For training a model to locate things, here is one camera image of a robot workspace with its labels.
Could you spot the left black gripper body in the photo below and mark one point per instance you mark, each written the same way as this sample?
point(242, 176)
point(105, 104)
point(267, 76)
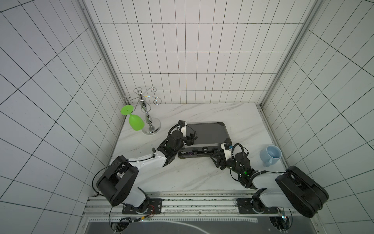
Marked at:
point(188, 140)

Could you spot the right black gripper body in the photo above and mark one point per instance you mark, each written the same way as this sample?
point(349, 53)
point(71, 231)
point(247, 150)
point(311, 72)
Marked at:
point(219, 158)

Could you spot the black poker set case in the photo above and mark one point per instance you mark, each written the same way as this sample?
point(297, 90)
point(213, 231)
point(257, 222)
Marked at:
point(210, 139)

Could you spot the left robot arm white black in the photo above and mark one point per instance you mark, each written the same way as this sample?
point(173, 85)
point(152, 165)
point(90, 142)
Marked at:
point(117, 183)

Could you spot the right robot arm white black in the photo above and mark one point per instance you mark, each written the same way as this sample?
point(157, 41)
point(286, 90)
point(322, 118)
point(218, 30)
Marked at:
point(290, 189)

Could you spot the chrome glass holder stand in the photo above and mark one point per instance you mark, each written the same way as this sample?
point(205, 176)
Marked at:
point(152, 125)

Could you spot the light blue mug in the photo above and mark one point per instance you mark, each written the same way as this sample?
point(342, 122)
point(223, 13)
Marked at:
point(270, 155)

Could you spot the green plastic wine glass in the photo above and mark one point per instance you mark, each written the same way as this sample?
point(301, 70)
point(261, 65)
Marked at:
point(135, 121)

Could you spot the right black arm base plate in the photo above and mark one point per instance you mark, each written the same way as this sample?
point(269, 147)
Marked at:
point(255, 207)

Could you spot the aluminium mounting rail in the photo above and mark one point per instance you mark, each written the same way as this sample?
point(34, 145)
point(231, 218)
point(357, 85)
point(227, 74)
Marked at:
point(185, 204)

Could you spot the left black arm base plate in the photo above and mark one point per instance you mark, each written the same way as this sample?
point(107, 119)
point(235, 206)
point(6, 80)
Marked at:
point(149, 206)

